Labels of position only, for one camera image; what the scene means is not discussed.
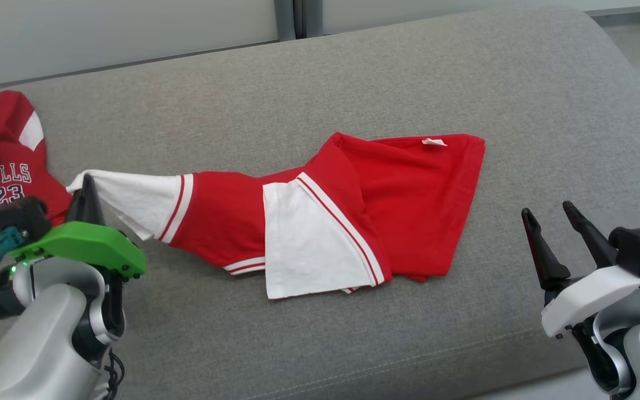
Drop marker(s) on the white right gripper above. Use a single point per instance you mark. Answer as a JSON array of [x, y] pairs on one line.
[[592, 297]]

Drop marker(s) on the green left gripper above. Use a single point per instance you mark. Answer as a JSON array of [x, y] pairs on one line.
[[92, 244]]

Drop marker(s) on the red jersey shirt white sleeves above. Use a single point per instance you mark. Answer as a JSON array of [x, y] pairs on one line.
[[409, 211]]

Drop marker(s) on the grey fabric sofa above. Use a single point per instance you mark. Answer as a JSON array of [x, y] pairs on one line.
[[353, 344]]

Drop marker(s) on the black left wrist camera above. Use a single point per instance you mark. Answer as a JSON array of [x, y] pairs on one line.
[[17, 216]]

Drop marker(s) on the teal left camera connector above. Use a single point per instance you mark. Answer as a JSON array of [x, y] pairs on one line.
[[6, 241]]

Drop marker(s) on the grey partition post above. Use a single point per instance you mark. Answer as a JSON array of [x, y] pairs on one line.
[[285, 19], [311, 16]]

